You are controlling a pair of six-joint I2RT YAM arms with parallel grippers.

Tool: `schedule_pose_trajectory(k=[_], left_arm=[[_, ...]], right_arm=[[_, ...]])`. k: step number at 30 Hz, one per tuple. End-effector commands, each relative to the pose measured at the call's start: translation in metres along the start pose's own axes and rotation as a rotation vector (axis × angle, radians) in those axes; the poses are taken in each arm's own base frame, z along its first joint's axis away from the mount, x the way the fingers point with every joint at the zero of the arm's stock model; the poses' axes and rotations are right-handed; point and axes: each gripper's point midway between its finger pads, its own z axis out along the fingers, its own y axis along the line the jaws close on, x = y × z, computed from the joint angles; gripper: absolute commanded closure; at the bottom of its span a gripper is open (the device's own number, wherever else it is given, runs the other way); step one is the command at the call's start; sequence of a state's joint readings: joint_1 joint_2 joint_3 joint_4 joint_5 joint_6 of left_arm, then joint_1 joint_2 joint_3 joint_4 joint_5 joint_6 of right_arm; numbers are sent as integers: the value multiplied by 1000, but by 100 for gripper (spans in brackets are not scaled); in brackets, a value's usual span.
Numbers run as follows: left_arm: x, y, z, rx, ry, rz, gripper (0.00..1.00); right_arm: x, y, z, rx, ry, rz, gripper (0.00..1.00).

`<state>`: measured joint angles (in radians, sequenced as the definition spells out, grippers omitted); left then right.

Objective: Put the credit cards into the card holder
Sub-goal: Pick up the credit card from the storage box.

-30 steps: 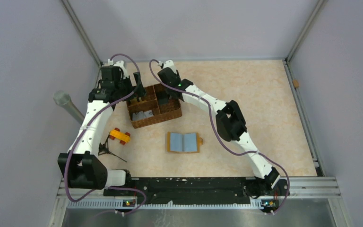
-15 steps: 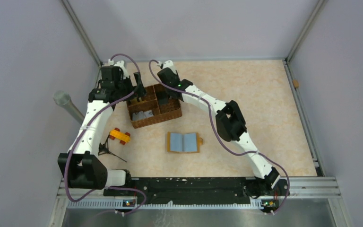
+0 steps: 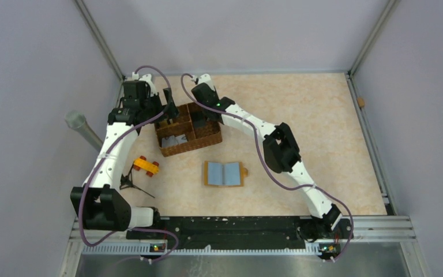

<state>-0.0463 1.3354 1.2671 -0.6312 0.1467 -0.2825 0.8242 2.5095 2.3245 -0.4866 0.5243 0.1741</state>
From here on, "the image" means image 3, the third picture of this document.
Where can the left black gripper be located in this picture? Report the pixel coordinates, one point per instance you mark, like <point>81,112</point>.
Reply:
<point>172,111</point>

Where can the grey card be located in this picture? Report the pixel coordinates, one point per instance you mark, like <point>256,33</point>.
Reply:
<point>172,141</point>
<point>198,120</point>

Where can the brown wicker divided basket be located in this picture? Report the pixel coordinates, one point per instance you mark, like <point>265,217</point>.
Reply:
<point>197,138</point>

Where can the orange leather card holder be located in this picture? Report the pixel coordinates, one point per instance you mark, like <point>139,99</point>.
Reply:
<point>224,175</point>

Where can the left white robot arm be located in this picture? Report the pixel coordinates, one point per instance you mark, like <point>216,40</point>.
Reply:
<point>98,202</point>

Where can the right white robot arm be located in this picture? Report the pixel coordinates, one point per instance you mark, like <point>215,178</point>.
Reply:
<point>276,147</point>

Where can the black microphone tripod stand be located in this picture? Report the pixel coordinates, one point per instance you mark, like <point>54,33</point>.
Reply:
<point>126,181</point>

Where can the silver microphone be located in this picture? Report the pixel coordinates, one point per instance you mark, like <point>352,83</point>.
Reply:
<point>77,121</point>

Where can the small wooden block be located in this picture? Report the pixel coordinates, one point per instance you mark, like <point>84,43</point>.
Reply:
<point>360,101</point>

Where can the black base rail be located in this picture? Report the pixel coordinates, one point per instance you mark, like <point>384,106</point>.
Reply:
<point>242,232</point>

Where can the white perforated cable tray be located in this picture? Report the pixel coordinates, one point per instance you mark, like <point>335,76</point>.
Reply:
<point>146,249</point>

